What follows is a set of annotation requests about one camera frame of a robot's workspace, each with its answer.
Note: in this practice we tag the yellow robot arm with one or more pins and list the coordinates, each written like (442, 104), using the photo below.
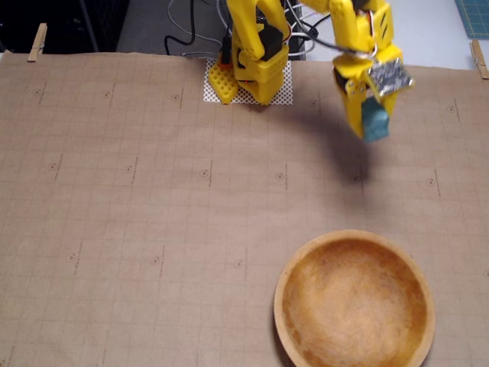
(248, 34)

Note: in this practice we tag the green cutting mat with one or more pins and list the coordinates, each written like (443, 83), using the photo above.
(475, 17)

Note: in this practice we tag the camera circuit board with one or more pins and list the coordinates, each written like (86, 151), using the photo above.
(389, 78)

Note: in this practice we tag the wooden clothespin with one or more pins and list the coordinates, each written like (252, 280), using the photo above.
(37, 42)
(479, 59)

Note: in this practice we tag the brown gridded wrapping paper sheet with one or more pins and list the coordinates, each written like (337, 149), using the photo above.
(153, 214)

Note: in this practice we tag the blue wooden block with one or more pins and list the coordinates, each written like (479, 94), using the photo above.
(376, 120)

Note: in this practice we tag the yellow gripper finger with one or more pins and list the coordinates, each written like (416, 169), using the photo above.
(390, 103)
(353, 111)

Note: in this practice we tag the round wooden bowl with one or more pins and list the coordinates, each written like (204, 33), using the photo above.
(355, 302)

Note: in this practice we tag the yellow waffle table clamp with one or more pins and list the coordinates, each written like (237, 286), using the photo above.
(223, 84)

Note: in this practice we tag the white perforated mat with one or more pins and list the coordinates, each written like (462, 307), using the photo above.
(284, 89)

